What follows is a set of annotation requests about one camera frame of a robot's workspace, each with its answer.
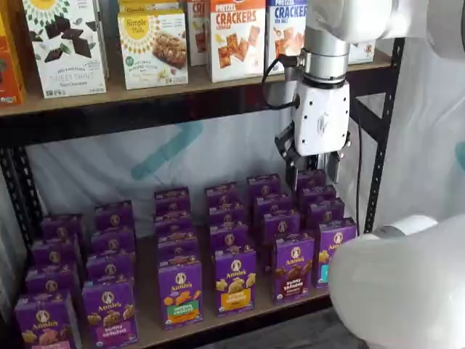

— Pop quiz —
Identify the teal tape strip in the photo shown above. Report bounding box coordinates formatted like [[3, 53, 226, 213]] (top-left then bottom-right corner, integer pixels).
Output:
[[131, 121, 204, 181]]

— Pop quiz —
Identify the purple Annie's box pink label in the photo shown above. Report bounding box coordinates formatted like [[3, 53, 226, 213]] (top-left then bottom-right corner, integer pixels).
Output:
[[14, 290, 76, 349]]

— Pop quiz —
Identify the Simple Mills almond bar box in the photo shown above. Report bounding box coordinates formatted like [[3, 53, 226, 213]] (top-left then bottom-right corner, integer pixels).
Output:
[[117, 8, 190, 91], [118, 0, 183, 15]]

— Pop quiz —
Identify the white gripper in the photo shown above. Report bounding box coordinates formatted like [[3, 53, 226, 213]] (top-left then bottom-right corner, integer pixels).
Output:
[[274, 77, 353, 192]]

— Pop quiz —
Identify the purple Annie's snack box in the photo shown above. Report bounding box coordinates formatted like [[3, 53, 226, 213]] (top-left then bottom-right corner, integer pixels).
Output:
[[86, 251, 137, 284], [254, 193, 294, 220], [158, 246, 201, 264], [209, 222, 250, 253], [156, 229, 199, 252], [90, 226, 137, 256], [153, 186, 191, 214], [40, 213, 86, 243], [246, 173, 288, 199], [304, 198, 347, 230], [299, 184, 338, 205], [94, 200, 134, 231], [207, 204, 246, 227], [153, 209, 195, 234], [262, 209, 302, 272], [25, 264, 79, 297], [31, 237, 79, 268], [203, 184, 241, 209], [295, 169, 328, 190]]

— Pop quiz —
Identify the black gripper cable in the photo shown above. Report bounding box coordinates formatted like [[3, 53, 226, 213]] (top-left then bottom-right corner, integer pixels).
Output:
[[261, 53, 302, 111]]

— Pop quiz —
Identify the purple Annie's box brown patch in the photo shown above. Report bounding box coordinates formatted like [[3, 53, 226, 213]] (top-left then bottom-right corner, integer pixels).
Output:
[[272, 232, 316, 306]]

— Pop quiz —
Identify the yellow-topped pretzel crackers box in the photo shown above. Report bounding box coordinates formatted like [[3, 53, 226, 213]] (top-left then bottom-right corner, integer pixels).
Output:
[[347, 38, 377, 66]]

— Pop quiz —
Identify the purple Annie's box yellow label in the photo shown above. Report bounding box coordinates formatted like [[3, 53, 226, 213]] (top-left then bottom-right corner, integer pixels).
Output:
[[214, 247, 258, 317]]

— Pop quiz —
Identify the purple Annie's box green label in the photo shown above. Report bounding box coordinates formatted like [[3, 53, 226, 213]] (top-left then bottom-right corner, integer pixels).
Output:
[[157, 258, 204, 331]]

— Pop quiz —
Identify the purple Annie's box teal label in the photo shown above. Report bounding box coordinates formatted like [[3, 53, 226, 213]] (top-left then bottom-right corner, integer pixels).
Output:
[[318, 217, 358, 290]]

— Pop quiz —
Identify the black metal shelving rack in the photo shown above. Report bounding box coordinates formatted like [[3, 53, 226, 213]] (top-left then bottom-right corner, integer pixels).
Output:
[[0, 0, 406, 349]]

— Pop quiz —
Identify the thin black hanging cable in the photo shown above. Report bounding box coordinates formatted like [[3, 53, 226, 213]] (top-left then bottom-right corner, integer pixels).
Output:
[[355, 119, 365, 236]]

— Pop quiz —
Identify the purple Annie's bunny grahams box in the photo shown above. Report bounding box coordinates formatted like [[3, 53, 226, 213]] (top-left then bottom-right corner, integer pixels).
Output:
[[81, 279, 140, 348]]

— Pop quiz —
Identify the red cracker box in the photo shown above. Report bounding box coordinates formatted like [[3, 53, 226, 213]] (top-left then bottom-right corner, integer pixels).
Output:
[[186, 0, 212, 68]]

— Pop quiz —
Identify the white Sweet Thins box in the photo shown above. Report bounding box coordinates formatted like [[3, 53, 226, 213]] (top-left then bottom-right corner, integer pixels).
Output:
[[22, 0, 108, 100]]

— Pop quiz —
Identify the blue sea salt crackers box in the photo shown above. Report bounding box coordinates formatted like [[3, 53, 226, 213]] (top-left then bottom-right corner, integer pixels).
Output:
[[264, 0, 308, 76]]

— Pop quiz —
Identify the cheddar pretzel crackers box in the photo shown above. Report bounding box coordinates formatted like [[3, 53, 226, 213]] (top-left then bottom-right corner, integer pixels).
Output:
[[208, 0, 268, 84]]

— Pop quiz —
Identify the orange snack box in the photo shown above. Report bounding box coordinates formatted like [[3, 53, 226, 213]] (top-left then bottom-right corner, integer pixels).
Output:
[[0, 9, 28, 108]]

